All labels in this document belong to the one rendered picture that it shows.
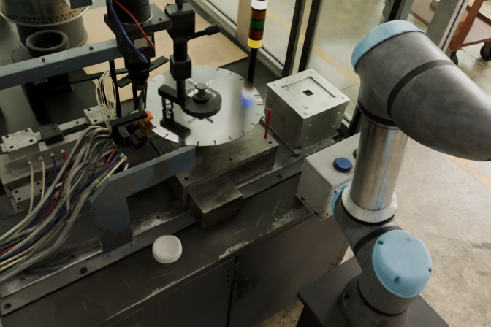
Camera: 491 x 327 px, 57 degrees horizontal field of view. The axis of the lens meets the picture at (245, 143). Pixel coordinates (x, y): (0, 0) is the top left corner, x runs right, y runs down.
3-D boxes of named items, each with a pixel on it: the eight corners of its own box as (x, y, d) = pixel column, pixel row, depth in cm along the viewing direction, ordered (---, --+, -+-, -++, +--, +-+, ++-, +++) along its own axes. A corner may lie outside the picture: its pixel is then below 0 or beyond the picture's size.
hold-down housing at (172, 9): (188, 68, 109) (188, -11, 95) (195, 80, 106) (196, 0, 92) (166, 73, 106) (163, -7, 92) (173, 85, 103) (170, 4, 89)
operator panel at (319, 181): (365, 158, 138) (379, 122, 128) (391, 182, 132) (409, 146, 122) (294, 194, 126) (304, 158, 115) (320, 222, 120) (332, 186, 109)
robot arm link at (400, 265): (373, 320, 91) (394, 288, 82) (345, 263, 100) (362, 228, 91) (424, 307, 94) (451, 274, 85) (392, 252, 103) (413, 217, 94)
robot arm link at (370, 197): (351, 268, 100) (397, 74, 60) (325, 214, 110) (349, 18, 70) (401, 254, 102) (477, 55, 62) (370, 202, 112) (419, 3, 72)
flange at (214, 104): (189, 85, 124) (189, 77, 123) (227, 94, 123) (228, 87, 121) (173, 109, 117) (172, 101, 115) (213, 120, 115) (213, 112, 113)
